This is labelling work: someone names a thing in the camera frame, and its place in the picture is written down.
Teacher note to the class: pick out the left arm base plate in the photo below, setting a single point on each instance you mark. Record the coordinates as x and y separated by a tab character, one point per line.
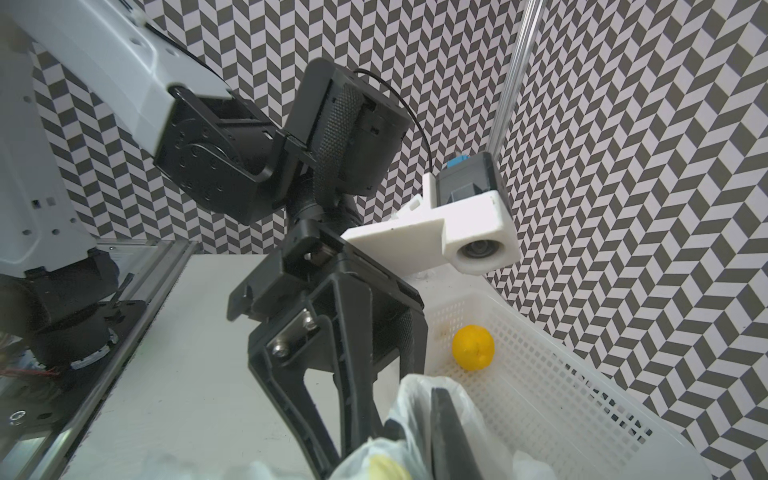
45	386

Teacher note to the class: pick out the white plastic basket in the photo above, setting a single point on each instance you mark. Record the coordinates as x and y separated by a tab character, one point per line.
539	397

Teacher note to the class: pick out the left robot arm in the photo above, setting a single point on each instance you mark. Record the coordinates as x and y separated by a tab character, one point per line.
222	150

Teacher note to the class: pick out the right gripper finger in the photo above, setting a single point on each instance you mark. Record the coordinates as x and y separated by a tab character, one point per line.
451	454

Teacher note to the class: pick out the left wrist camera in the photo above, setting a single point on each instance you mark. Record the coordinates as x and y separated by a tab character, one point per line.
462	217

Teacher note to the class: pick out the yellow peach left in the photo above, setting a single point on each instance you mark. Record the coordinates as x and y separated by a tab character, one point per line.
473	348

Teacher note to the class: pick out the lemon print plastic bag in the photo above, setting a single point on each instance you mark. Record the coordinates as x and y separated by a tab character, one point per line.
405	451

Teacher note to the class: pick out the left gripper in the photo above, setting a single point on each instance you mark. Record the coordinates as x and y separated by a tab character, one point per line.
329	317

